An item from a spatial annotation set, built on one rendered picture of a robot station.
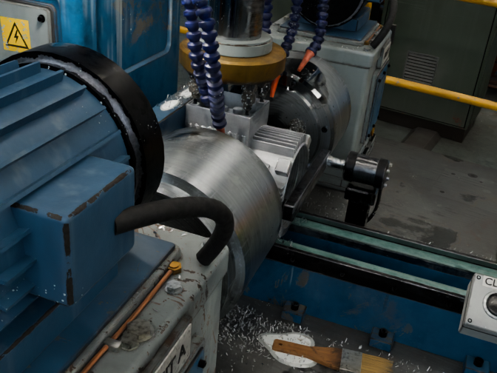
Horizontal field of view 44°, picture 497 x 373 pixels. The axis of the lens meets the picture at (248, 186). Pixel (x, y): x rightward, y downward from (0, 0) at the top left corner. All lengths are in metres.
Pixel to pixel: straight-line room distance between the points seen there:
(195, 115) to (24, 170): 0.65
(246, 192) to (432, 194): 0.90
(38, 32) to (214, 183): 0.39
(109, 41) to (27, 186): 0.65
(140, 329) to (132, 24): 0.70
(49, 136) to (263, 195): 0.47
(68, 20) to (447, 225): 0.98
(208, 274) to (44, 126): 0.24
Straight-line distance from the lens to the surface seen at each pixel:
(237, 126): 1.05
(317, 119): 1.23
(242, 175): 0.86
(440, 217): 1.57
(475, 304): 0.84
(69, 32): 0.99
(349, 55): 1.46
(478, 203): 1.68
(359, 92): 1.48
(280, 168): 1.02
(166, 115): 1.02
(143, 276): 0.59
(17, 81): 0.53
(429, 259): 1.17
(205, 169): 0.82
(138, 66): 1.16
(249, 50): 1.01
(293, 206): 1.02
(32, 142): 0.47
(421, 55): 4.16
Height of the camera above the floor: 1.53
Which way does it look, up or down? 28 degrees down
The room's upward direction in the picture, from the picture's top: 6 degrees clockwise
